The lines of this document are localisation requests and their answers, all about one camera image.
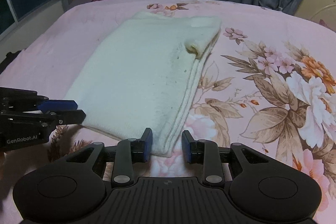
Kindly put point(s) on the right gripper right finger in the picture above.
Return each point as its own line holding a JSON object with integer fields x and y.
{"x": 208, "y": 154}

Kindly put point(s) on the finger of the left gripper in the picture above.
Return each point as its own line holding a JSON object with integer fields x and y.
{"x": 64, "y": 118}
{"x": 57, "y": 105}

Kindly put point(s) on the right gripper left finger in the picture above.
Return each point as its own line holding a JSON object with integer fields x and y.
{"x": 127, "y": 153}

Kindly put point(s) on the white towel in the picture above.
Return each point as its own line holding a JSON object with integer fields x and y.
{"x": 145, "y": 75}

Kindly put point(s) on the black cloth at bedside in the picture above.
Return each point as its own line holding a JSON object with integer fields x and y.
{"x": 10, "y": 57}

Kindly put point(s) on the cream wooden headboard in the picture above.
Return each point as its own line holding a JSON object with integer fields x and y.
{"x": 318, "y": 11}

